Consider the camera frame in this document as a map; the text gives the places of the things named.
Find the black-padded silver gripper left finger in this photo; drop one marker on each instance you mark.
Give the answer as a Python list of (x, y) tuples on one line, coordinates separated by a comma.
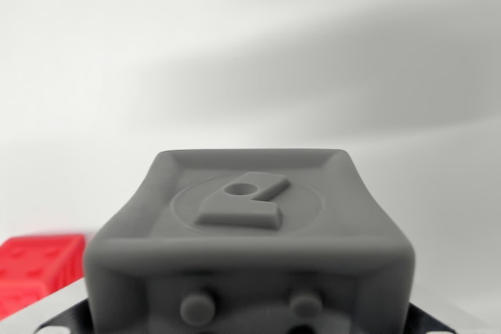
[(51, 318)]

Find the red plastic cube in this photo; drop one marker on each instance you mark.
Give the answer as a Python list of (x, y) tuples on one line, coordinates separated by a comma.
[(35, 263)]

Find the grey plastic cube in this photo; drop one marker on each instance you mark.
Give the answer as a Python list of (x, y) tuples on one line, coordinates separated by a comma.
[(250, 240)]

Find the black-padded silver gripper right finger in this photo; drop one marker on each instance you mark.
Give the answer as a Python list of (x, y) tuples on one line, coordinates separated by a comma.
[(442, 318)]

